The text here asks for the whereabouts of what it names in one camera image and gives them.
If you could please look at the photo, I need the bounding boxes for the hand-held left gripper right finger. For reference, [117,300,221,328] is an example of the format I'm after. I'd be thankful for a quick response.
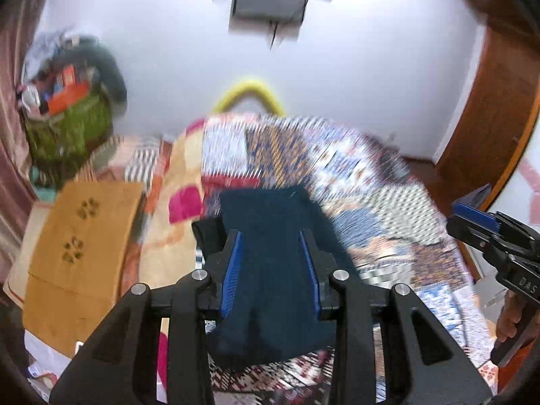
[299,228,494,405]

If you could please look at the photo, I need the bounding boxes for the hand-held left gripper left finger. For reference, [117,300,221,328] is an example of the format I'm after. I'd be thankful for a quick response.
[48,230,244,405]

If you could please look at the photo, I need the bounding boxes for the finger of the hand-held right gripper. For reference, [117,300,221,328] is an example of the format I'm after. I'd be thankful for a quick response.
[446,202,505,250]

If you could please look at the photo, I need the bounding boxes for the dark teal pants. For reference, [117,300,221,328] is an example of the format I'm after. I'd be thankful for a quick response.
[207,183,359,368]

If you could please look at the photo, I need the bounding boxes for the folded black pants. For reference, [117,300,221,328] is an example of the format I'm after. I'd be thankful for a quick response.
[192,217,229,268]

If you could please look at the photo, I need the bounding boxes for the person's right hand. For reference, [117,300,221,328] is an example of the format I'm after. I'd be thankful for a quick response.
[495,291,528,343]

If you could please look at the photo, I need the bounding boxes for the grey box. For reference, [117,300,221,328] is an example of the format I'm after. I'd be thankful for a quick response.
[456,183,492,212]

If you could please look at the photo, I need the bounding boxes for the patchwork printed bedspread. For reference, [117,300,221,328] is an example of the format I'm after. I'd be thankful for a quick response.
[200,114,501,405]

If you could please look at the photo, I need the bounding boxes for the orange floral blanket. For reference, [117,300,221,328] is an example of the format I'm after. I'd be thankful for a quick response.
[84,118,224,401]

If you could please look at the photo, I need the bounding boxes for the wooden door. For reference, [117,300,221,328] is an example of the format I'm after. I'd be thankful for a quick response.
[434,0,540,225]

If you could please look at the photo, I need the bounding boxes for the wooden lap table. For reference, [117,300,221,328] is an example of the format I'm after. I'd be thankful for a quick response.
[21,181,146,357]

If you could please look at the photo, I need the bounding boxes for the yellow hoop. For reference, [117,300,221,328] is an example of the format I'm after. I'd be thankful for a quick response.
[211,77,287,116]

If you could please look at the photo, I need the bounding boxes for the green fabric bag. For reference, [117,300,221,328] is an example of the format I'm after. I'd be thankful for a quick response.
[23,88,113,170]

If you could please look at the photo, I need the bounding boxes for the dark grey cushion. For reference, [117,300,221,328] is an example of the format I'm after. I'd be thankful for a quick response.
[55,36,129,115]

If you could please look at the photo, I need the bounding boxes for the orange box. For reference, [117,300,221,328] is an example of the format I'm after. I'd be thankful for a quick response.
[44,65,92,114]

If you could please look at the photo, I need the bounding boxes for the brown satin curtain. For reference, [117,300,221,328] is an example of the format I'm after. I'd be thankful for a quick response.
[0,0,56,281]

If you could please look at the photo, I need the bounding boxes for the pile of mixed clothes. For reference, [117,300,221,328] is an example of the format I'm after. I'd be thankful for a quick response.
[17,29,102,112]

